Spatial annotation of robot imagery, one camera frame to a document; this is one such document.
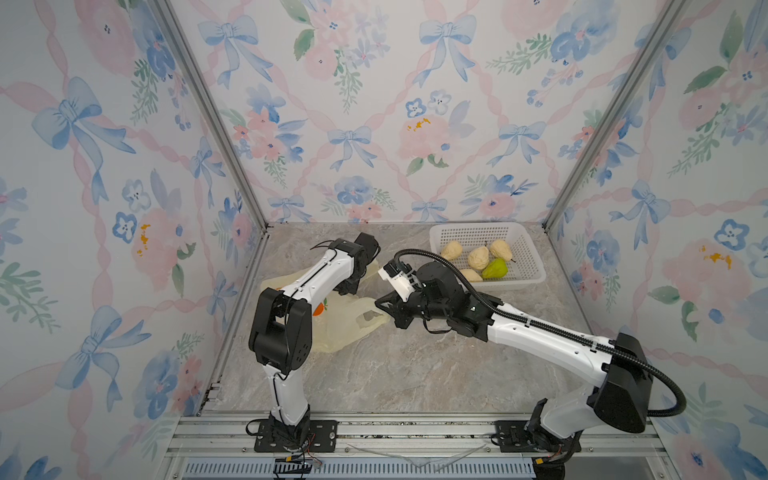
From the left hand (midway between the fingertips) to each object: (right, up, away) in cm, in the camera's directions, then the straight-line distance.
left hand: (336, 284), depth 90 cm
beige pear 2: (+47, +8, +12) cm, 49 cm away
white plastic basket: (+62, +5, +11) cm, 63 cm away
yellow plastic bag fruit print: (+3, -7, -16) cm, 17 cm away
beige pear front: (+43, +2, +8) cm, 44 cm away
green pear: (+52, +4, +10) cm, 53 cm away
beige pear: (+38, +10, +14) cm, 42 cm away
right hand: (+13, -3, -18) cm, 23 cm away
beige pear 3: (+56, +11, +15) cm, 59 cm away
